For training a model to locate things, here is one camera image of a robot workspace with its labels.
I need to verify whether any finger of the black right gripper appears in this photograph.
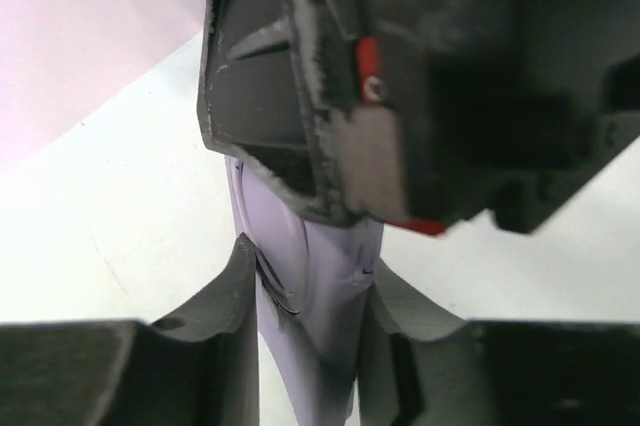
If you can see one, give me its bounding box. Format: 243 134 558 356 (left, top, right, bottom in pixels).
197 0 366 226

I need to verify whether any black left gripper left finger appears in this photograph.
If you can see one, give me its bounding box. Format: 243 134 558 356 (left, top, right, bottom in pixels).
1 235 259 425

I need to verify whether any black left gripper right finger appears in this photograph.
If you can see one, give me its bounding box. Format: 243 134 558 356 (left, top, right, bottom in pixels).
357 265 639 426

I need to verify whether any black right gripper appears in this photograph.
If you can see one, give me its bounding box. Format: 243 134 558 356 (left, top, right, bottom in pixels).
354 0 639 235

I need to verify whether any phone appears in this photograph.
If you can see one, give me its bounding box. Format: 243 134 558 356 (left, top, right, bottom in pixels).
221 153 383 425

